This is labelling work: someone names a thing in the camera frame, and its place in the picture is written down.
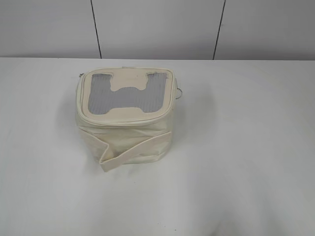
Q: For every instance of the zipper ring pull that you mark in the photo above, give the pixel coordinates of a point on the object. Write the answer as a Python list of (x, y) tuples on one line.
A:
[(179, 92)]

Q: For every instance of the cream canvas zipper bag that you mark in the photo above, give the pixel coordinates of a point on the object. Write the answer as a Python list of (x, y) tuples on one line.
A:
[(125, 115)]

